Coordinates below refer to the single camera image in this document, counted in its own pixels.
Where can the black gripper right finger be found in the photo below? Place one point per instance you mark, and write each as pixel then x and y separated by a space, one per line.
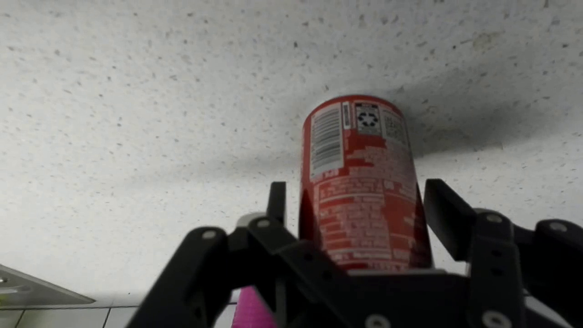
pixel 522 274

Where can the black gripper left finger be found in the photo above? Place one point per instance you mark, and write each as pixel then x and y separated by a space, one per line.
pixel 230 279

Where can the red soda can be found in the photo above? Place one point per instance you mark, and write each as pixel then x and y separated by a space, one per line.
pixel 358 183

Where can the pink plastic cup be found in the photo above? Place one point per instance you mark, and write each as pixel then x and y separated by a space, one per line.
pixel 256 312

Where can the stainless steel sink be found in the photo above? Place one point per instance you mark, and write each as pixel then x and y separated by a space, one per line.
pixel 37 292

